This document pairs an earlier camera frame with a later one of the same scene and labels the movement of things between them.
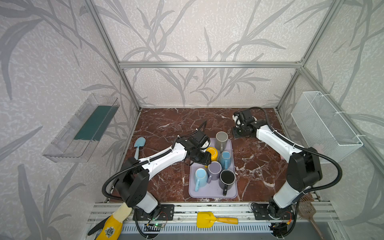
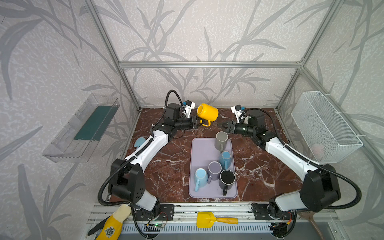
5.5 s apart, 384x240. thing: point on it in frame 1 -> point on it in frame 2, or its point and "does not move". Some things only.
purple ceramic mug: [214, 169] does not move
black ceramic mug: [226, 179] does not move
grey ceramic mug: [221, 140] does not move
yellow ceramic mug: [214, 153] -> [208, 112]
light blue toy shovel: [140, 141] does not move
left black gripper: [199, 156] -> [192, 122]
